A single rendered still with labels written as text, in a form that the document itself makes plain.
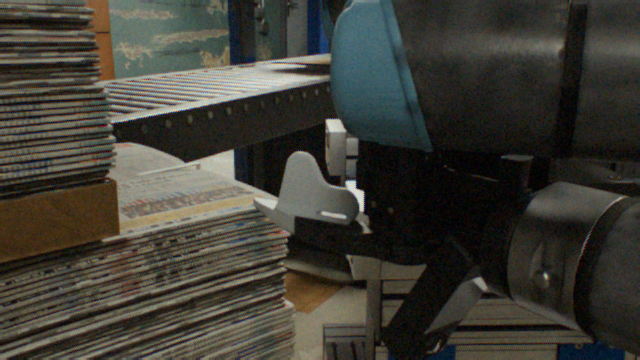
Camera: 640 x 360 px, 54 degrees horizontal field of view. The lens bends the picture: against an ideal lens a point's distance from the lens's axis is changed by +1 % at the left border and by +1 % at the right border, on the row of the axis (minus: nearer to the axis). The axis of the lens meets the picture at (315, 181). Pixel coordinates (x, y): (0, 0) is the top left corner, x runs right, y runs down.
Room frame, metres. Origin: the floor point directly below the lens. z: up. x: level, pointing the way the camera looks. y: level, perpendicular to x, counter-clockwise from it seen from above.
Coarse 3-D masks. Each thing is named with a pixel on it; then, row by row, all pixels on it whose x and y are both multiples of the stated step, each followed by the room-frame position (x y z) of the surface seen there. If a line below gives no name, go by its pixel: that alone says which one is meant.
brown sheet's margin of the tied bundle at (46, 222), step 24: (72, 192) 0.43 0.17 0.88; (96, 192) 0.44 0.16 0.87; (0, 216) 0.40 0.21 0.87; (24, 216) 0.41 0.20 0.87; (48, 216) 0.42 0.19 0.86; (72, 216) 0.43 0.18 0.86; (96, 216) 0.44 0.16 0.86; (0, 240) 0.40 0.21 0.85; (24, 240) 0.41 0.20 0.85; (48, 240) 0.42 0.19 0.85; (72, 240) 0.43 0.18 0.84
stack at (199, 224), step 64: (128, 192) 0.60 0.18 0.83; (192, 192) 0.59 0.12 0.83; (256, 192) 0.60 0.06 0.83; (64, 256) 0.44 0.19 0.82; (128, 256) 0.47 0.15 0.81; (192, 256) 0.50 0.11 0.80; (256, 256) 0.55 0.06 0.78; (0, 320) 0.41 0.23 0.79; (64, 320) 0.44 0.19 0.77; (128, 320) 0.47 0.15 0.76; (192, 320) 0.50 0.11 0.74; (256, 320) 0.54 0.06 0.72
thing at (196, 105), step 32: (256, 96) 1.53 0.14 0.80; (288, 96) 1.65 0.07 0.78; (320, 96) 1.79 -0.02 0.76; (128, 128) 1.18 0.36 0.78; (160, 128) 1.25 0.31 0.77; (192, 128) 1.33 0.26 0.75; (224, 128) 1.42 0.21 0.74; (256, 128) 1.53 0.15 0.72; (288, 128) 1.65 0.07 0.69; (192, 160) 1.33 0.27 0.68
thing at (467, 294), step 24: (456, 240) 0.35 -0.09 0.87; (432, 264) 0.36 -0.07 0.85; (456, 264) 0.35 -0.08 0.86; (432, 288) 0.36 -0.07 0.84; (456, 288) 0.35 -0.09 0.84; (480, 288) 0.37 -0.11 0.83; (408, 312) 0.37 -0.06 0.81; (432, 312) 0.36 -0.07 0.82; (456, 312) 0.38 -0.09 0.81; (384, 336) 0.39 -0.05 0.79; (408, 336) 0.37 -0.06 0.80; (432, 336) 0.38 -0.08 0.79
